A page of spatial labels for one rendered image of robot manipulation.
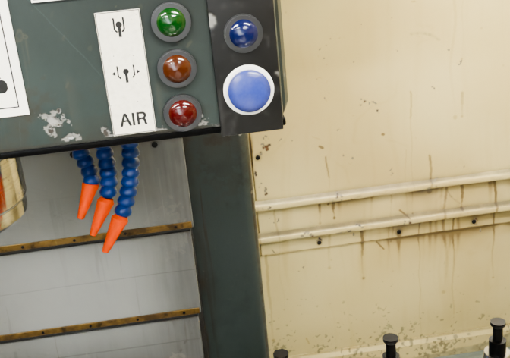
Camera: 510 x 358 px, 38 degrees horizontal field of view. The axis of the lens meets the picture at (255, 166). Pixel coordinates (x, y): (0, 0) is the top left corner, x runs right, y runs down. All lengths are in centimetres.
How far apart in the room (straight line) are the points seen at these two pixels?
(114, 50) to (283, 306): 135
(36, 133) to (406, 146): 125
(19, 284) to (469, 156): 102
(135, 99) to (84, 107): 4
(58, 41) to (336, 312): 141
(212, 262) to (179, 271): 7
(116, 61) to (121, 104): 3
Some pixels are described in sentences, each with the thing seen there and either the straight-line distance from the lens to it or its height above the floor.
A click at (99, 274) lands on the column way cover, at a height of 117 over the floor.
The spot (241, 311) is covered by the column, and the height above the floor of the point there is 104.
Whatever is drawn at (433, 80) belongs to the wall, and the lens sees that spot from 169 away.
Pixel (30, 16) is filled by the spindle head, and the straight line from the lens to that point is 53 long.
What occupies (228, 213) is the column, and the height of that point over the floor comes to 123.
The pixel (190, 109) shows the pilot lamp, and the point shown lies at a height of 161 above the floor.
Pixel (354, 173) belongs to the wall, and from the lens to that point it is 170.
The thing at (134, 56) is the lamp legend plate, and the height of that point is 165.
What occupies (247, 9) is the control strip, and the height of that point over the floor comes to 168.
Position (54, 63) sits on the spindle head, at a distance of 53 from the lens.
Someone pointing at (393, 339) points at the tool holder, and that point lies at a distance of 76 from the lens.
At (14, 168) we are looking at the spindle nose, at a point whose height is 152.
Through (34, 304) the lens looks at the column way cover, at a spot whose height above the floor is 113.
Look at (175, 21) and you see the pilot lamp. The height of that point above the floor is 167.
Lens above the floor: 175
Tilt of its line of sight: 20 degrees down
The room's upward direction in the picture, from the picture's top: 5 degrees counter-clockwise
